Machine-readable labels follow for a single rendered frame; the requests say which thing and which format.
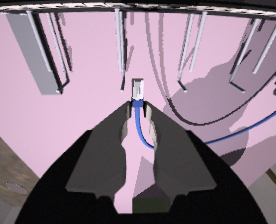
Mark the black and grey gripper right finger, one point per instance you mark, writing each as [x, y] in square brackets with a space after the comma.
[184, 164]

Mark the blue cable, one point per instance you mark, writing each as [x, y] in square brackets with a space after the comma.
[138, 126]

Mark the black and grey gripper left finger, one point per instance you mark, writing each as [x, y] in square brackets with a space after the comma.
[93, 166]

